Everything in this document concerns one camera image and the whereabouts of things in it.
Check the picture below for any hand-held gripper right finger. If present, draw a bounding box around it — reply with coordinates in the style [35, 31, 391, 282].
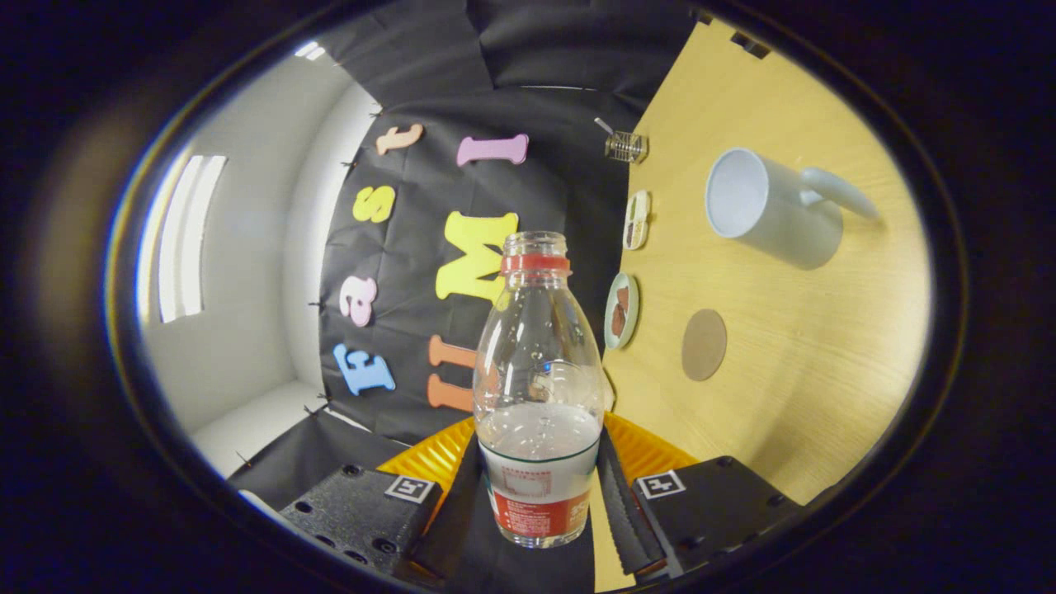
[594, 411, 808, 582]

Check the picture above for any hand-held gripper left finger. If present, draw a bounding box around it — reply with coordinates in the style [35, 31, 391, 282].
[279, 415, 489, 588]

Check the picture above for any clear plastic juice bottle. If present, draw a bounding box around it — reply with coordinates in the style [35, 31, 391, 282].
[473, 231, 607, 549]

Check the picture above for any round brown coaster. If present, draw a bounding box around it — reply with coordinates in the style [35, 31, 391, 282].
[681, 309, 728, 382]

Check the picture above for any white cup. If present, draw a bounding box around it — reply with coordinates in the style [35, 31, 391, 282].
[705, 147, 879, 271]

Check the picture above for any pale green plate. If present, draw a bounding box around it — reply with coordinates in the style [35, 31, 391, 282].
[604, 272, 640, 351]

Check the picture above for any wooden table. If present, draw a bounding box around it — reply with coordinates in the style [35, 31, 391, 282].
[592, 21, 933, 592]

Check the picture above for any white divided dish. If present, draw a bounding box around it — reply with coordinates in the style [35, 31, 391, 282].
[623, 191, 653, 251]

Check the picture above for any large ceiling light panel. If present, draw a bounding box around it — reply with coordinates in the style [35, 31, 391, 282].
[157, 154, 228, 324]

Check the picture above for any wire mesh holder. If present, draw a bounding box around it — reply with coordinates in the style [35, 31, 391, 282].
[605, 130, 649, 164]

